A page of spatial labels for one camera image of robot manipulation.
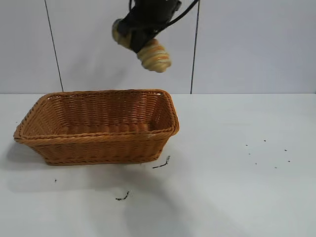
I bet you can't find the long striped bread loaf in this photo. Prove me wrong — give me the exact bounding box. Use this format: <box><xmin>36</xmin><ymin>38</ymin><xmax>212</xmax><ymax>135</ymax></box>
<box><xmin>111</xmin><ymin>18</ymin><xmax>172</xmax><ymax>74</ymax></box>

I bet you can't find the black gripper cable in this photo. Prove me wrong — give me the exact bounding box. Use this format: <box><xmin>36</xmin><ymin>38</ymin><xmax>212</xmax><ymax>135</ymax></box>
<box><xmin>152</xmin><ymin>0</ymin><xmax>200</xmax><ymax>34</ymax></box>

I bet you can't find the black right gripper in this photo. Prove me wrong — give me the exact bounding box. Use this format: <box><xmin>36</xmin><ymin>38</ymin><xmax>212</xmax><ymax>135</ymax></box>
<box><xmin>116</xmin><ymin>0</ymin><xmax>183</xmax><ymax>54</ymax></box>

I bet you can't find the brown woven wicker basket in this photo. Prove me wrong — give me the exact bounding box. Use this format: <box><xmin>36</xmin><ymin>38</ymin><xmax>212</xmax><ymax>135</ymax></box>
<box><xmin>13</xmin><ymin>89</ymin><xmax>180</xmax><ymax>166</ymax></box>

